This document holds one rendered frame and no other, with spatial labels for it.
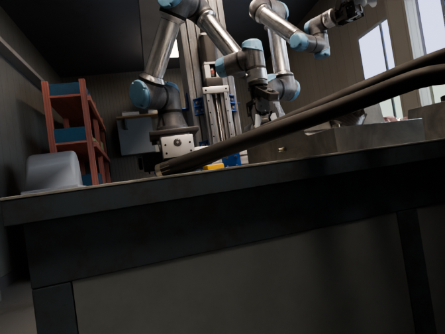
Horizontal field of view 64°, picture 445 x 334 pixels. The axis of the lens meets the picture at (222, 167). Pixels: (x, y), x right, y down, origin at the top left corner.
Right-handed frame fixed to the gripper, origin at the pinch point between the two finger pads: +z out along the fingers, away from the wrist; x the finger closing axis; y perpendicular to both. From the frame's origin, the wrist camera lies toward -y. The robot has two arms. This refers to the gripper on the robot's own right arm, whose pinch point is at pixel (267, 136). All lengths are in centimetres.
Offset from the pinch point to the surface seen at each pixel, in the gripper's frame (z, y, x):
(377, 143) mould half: 9.9, -47.9, -3.0
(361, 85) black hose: 0, -63, 13
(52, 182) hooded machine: -10, 317, 108
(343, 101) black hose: 3, -67, 20
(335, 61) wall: -146, 347, -312
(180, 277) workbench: 27, -59, 48
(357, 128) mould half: 5.9, -47.9, 1.8
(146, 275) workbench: 26, -59, 53
